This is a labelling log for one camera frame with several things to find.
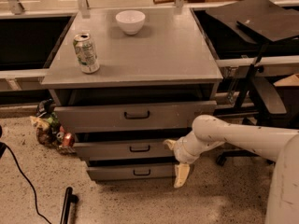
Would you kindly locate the grey bottom drawer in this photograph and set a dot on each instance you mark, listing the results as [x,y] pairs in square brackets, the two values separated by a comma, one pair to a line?
[132,171]

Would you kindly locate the grey drawer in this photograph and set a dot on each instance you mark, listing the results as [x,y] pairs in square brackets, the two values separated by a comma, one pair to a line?
[132,171]
[123,150]
[114,118]

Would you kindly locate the black tilted board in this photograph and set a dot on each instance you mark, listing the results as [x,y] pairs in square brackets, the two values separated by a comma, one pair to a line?
[261,17]

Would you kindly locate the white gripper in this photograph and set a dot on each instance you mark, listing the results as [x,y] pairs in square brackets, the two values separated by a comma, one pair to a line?
[179,151]

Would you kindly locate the grey drawer cabinet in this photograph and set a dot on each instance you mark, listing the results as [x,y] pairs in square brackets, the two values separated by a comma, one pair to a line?
[167,61]

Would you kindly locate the black metal bar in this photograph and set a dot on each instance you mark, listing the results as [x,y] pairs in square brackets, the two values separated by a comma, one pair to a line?
[69,198]

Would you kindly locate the green white soda can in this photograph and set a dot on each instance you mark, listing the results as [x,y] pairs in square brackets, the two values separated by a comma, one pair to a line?
[86,53]

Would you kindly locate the white bowl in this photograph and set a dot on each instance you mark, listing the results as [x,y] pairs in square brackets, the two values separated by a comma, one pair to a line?
[130,21]

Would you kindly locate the black office chair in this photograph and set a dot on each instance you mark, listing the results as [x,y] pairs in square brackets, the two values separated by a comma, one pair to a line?
[270,106]

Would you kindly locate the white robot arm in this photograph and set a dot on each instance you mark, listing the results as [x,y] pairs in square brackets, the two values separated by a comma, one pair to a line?
[275,144]

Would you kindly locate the grey top drawer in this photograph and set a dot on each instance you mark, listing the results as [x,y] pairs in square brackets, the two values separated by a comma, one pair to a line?
[114,118]

